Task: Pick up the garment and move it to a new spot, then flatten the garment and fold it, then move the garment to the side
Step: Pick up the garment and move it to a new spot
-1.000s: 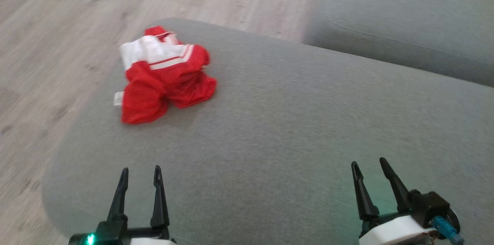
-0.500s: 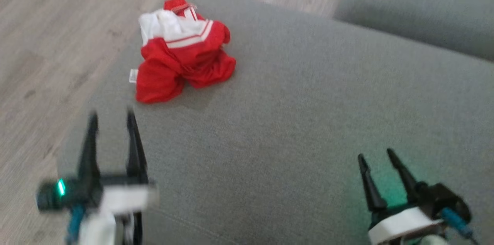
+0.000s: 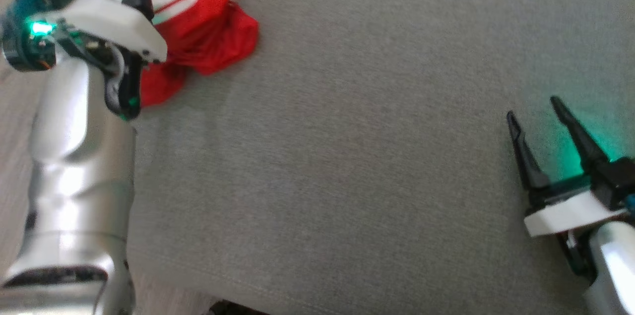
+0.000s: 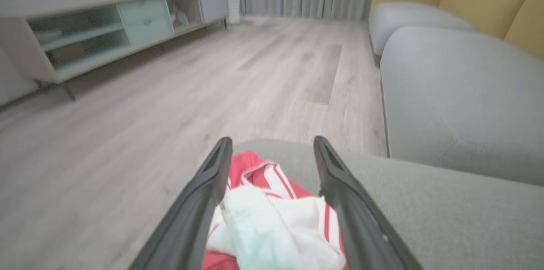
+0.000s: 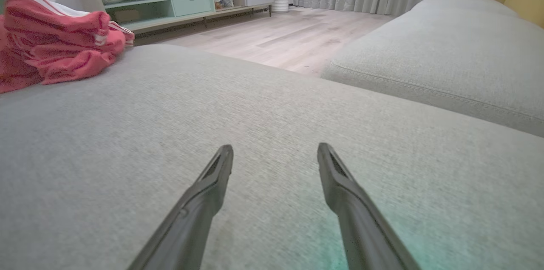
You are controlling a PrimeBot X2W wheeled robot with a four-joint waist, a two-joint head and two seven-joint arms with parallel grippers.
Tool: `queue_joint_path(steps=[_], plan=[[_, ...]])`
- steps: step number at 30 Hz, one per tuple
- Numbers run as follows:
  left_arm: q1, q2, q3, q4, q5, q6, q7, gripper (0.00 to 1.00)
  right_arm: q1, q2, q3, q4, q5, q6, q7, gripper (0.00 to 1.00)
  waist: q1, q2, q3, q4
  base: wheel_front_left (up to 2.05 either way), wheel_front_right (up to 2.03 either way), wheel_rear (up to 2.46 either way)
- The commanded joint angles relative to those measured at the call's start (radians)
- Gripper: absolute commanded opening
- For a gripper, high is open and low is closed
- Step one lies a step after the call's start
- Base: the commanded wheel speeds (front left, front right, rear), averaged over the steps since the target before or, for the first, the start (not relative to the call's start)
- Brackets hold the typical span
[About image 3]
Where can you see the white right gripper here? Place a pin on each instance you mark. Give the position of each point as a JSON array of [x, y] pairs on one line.
[[565, 213]]

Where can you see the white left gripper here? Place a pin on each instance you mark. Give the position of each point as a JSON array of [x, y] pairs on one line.
[[109, 22]]

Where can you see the red and white sports garment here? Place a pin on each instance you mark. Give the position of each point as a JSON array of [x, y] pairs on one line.
[[208, 32]]

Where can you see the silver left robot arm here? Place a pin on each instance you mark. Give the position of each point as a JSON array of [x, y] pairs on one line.
[[79, 181]]

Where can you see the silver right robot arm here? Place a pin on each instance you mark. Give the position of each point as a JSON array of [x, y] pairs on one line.
[[615, 270]]

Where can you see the dark robot body part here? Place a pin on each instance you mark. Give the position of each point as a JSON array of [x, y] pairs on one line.
[[235, 309]]

